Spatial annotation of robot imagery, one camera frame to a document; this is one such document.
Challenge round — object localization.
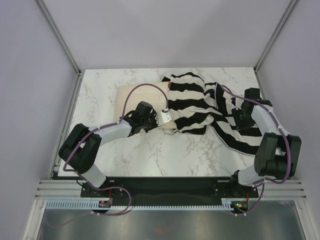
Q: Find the cream pillow with bear print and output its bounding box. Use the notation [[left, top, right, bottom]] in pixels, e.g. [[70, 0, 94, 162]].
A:
[[109, 82, 176, 138]]

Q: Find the black white striped pillowcase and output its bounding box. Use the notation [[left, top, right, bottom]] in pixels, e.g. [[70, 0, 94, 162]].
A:
[[162, 72, 263, 156]]

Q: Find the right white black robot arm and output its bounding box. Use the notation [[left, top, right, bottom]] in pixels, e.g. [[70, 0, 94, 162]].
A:
[[228, 88, 302, 197]]

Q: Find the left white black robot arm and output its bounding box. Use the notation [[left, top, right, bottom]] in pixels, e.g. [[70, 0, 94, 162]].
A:
[[58, 101, 158, 198]]

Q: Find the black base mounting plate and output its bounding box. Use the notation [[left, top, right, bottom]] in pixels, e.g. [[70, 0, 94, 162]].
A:
[[80, 176, 258, 205]]

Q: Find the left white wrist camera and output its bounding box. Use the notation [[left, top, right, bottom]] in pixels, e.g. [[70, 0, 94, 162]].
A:
[[156, 108, 172, 126]]

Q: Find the aluminium extrusion rail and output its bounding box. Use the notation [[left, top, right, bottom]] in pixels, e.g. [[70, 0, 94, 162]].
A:
[[35, 180, 307, 201]]

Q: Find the right aluminium frame post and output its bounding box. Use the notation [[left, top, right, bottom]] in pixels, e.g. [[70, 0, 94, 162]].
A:
[[253, 0, 300, 74]]

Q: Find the aluminium frame post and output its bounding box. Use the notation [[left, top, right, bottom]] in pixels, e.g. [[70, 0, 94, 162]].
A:
[[34, 0, 82, 78], [253, 0, 300, 74]]

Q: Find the white slotted cable duct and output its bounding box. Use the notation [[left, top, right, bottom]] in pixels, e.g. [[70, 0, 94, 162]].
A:
[[44, 197, 247, 211]]

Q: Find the left aluminium frame post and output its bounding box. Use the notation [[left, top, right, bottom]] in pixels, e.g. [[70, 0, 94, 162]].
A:
[[34, 0, 82, 78]]

